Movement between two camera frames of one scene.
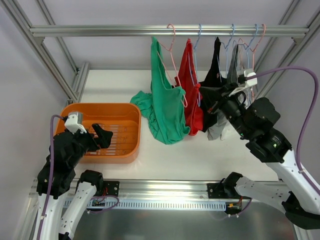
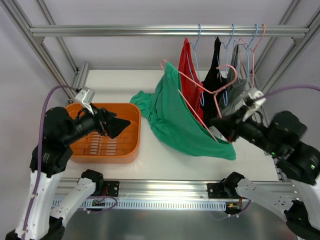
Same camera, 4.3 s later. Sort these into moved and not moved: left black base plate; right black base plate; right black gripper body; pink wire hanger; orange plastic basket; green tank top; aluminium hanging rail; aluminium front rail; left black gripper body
Moved: pink wire hanger; left black gripper body; right black gripper body; green tank top
Not moved: aluminium hanging rail; right black base plate; left black base plate; orange plastic basket; aluminium front rail
